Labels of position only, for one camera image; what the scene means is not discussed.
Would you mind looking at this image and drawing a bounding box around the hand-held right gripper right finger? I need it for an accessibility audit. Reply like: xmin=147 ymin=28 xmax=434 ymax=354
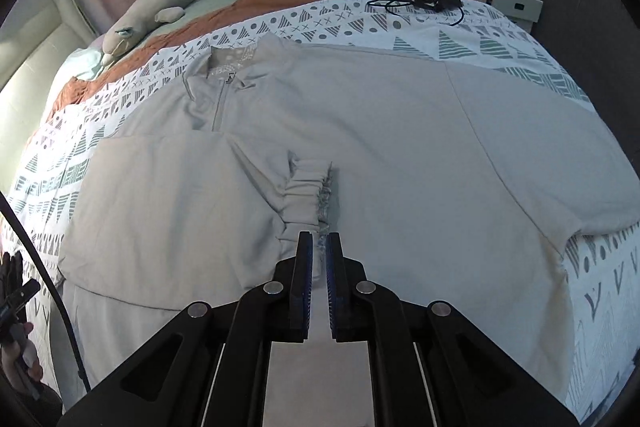
xmin=325 ymin=231 xmax=582 ymax=427

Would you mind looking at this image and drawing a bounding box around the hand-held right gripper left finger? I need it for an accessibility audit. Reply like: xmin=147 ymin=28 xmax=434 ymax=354
xmin=57 ymin=231 xmax=315 ymax=427

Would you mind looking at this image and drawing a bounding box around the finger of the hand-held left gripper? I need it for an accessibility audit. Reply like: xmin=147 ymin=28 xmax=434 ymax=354
xmin=0 ymin=251 xmax=24 ymax=295

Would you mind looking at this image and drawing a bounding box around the beige zip sweatshirt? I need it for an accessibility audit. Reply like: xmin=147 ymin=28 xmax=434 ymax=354
xmin=56 ymin=32 xmax=640 ymax=413

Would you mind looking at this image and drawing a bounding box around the person's left hand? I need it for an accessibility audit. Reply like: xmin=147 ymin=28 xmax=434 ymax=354
xmin=0 ymin=321 xmax=47 ymax=390

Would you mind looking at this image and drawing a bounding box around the pale mint cloth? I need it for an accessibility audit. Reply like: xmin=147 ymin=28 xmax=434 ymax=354
xmin=64 ymin=48 xmax=110 ymax=81

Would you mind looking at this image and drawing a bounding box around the triangle patterned bed blanket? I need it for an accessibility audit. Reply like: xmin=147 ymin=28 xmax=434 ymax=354
xmin=0 ymin=0 xmax=640 ymax=427

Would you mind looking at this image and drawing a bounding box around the rust orange bed sheet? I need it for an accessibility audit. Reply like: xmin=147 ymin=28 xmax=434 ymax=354
xmin=50 ymin=0 xmax=481 ymax=118

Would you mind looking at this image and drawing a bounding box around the beige plush toy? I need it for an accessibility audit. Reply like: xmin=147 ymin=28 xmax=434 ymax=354
xmin=101 ymin=0 xmax=227 ymax=58

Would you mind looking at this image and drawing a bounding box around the long black cable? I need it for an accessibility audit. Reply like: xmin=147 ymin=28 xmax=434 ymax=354
xmin=0 ymin=191 xmax=92 ymax=394

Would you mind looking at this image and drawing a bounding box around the cream padded bed frame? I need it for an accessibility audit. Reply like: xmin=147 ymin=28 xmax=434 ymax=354
xmin=0 ymin=0 xmax=101 ymax=95

